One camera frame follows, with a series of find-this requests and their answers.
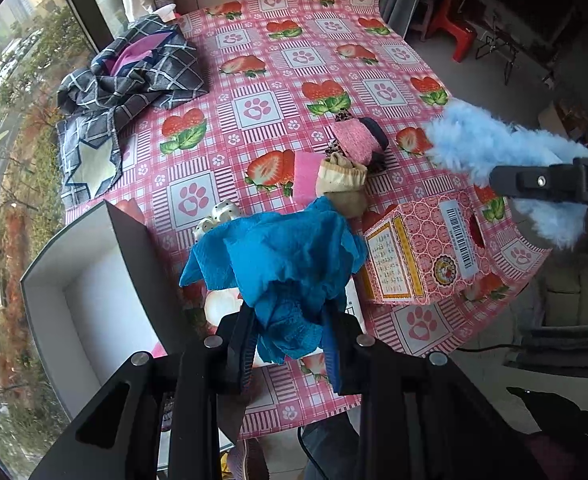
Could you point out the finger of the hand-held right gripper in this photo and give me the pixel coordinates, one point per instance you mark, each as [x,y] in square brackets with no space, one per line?
[539,180]

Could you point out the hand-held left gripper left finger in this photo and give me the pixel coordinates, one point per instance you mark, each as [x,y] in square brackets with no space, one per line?
[239,350]

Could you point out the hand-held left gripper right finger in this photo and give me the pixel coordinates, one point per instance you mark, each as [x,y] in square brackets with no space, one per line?
[333,355]

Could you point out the light blue fluffy cloth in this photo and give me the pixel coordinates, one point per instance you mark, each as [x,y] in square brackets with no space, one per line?
[474,135]

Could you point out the blue lace cloth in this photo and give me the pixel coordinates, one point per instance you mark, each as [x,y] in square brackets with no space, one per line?
[284,250]

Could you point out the white polka dot cloth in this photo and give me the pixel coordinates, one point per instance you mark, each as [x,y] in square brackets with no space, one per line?
[214,217]

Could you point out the grey box with white inside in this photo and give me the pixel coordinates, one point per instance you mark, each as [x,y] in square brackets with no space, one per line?
[99,300]

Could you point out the plain pink cloth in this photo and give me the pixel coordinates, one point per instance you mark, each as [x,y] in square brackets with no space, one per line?
[306,175]

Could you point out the fruit print snack packet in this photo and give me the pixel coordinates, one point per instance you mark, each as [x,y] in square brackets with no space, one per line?
[221,305]

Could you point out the pink patterned tissue box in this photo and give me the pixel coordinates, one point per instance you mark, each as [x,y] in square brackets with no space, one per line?
[424,220]

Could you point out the black folding stand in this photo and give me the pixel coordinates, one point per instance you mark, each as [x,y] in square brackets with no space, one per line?
[499,45]

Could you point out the beige sock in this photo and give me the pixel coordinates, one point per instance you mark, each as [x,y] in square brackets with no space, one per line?
[341,180]

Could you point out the red plastic stool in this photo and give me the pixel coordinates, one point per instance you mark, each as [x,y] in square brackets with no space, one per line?
[454,25]

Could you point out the denim cloth with star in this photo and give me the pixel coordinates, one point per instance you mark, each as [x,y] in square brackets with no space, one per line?
[74,135]

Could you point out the dark plaid cloth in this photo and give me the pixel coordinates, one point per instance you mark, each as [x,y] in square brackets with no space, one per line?
[174,67]

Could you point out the strawberry print pink tablecloth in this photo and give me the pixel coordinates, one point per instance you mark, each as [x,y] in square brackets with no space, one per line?
[274,60]

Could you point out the purple cloth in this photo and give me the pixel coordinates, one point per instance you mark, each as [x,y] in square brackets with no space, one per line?
[134,52]

